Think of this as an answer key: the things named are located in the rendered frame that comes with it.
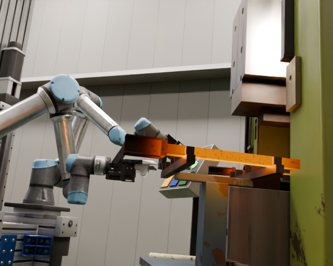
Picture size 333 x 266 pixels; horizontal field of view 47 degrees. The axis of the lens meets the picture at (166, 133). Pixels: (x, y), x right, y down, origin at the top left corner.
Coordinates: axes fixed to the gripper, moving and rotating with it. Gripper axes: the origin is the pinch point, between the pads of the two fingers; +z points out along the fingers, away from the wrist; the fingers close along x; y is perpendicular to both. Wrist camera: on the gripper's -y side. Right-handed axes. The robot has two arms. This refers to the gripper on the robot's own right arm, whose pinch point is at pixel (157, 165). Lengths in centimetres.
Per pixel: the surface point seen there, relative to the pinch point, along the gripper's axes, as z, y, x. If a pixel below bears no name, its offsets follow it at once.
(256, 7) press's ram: 34, -66, 13
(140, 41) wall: -38, -223, -338
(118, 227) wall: -41, 29, -339
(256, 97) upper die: 36.8, -29.3, 7.6
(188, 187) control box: 16.0, 3.7, -36.8
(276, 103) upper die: 45, -27, 8
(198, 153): 9, 7, 65
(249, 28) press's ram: 32, -56, 13
